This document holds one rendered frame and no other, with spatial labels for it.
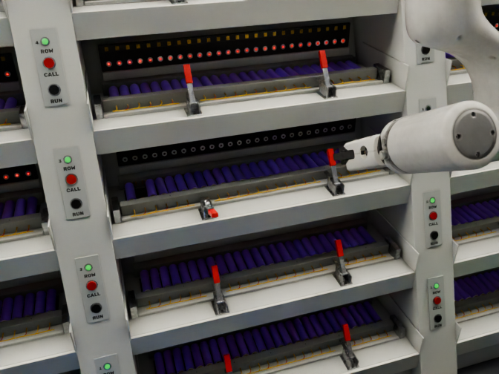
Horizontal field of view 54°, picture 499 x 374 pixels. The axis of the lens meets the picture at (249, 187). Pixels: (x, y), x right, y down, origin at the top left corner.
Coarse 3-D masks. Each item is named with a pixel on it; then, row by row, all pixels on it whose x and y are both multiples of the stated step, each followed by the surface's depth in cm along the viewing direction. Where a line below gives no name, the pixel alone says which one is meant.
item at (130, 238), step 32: (160, 160) 104; (192, 160) 105; (256, 192) 100; (320, 192) 99; (352, 192) 99; (384, 192) 100; (128, 224) 91; (160, 224) 91; (192, 224) 90; (224, 224) 92; (256, 224) 95; (288, 224) 97; (128, 256) 90
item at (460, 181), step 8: (480, 168) 107; (488, 168) 107; (496, 168) 107; (456, 176) 104; (464, 176) 105; (472, 176) 106; (480, 176) 106; (488, 176) 107; (496, 176) 108; (456, 184) 105; (464, 184) 106; (472, 184) 107; (480, 184) 108; (488, 184) 108; (496, 184) 109; (456, 192) 107
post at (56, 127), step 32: (32, 0) 78; (64, 0) 79; (64, 32) 79; (32, 64) 79; (64, 64) 80; (32, 96) 80; (32, 128) 80; (64, 128) 82; (96, 160) 84; (96, 192) 85; (64, 224) 84; (96, 224) 86; (64, 256) 85; (64, 288) 86; (96, 352) 89; (128, 352) 91
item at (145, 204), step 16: (272, 176) 101; (288, 176) 100; (304, 176) 102; (320, 176) 103; (176, 192) 96; (192, 192) 96; (208, 192) 96; (224, 192) 97; (240, 192) 99; (128, 208) 92; (144, 208) 93; (160, 208) 95; (176, 208) 94
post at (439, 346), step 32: (384, 32) 102; (416, 64) 97; (416, 96) 99; (416, 192) 102; (448, 192) 104; (416, 224) 103; (448, 224) 105; (448, 256) 107; (416, 288) 106; (448, 288) 108; (416, 320) 108; (448, 320) 110; (448, 352) 111
